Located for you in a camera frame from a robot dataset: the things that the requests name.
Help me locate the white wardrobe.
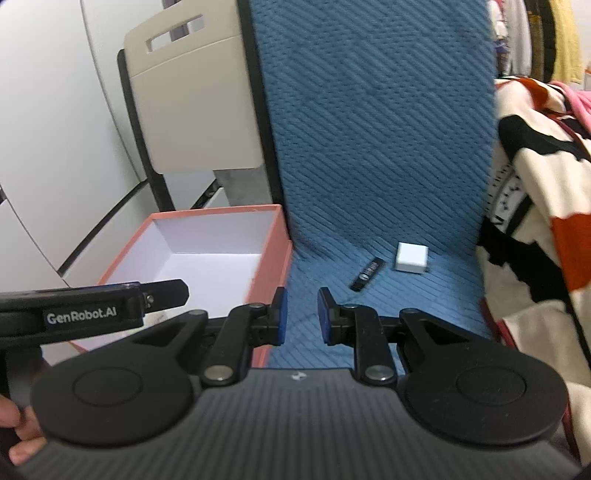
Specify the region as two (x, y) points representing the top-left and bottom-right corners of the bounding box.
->
(0, 0), (158, 296)

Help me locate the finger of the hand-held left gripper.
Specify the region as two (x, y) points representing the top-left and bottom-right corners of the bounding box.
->
(141, 278), (190, 311)

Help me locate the person's left hand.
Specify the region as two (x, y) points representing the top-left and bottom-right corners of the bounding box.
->
(0, 394), (48, 466)

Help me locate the red black striped blanket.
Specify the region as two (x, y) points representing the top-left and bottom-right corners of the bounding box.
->
(475, 76), (591, 468)

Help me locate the row of hanging clothes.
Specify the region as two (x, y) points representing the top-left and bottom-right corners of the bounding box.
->
(487, 0), (588, 85)

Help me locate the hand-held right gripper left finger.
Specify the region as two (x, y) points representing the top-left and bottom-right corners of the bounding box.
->
(131, 286), (290, 387)

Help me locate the pink cardboard box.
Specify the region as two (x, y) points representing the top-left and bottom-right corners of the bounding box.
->
(69, 204), (294, 368)

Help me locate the white charger adapter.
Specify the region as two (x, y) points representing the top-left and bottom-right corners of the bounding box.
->
(393, 241), (430, 275)

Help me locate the beige folding chair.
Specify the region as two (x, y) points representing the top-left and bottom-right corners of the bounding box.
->
(117, 7), (284, 225)

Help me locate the pink fleece blanket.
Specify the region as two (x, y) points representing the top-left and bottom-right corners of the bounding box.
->
(560, 80), (591, 139)

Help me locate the blue textured mat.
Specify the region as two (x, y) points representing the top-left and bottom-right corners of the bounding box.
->
(248, 0), (502, 371)

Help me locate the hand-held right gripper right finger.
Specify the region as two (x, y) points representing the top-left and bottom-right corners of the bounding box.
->
(317, 286), (468, 385)

